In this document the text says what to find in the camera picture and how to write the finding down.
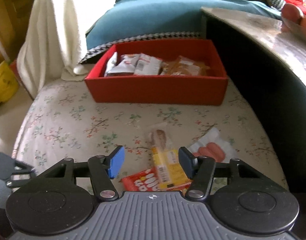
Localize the white sausage snack pack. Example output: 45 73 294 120
188 127 238 163

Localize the yellow stick snack pack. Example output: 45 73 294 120
146 123 191 191

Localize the red gummy candy bag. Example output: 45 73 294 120
121 166 191 194

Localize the white red snack pouch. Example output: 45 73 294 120
104 52 140 77

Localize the brown tofu snack pack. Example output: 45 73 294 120
160 56 211 76

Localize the red white barcode snack pack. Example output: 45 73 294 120
134 53 162 75

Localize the floral ottoman cover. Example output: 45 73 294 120
12 79 288 191

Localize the red cardboard box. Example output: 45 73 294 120
85 39 228 106

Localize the yellow bag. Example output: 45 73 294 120
0 61 20 103

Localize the blue sofa throw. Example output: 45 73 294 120
82 0 281 62

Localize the cream white blanket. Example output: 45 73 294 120
17 0 116 98

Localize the wooden cabinet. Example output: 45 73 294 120
0 0 34 63

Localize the glass fruit bowl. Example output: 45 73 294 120
282 17 306 41

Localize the apple in bowl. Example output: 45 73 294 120
281 3 304 25

